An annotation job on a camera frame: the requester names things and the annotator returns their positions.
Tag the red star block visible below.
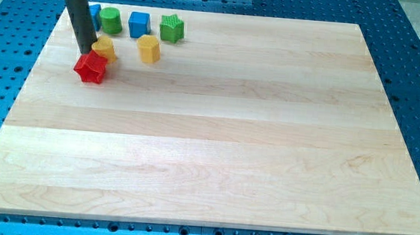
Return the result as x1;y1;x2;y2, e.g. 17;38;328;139
73;50;108;84

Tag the yellow hexagon block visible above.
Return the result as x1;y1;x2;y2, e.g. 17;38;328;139
137;34;161;64

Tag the green star block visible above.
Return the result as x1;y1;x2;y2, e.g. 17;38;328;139
159;14;185;43

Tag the light wooden board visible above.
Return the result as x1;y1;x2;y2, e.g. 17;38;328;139
0;10;420;235

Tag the blue cube block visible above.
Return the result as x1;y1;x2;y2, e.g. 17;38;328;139
128;12;151;38

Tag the yellow heart block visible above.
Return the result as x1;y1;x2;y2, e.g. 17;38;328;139
91;35;117;64

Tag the green cylinder block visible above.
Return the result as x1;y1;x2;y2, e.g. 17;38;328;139
99;7;123;35

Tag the blue block behind tool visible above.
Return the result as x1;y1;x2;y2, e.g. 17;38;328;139
89;4;102;31

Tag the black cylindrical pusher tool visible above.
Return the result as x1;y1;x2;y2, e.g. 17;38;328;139
64;0;97;54

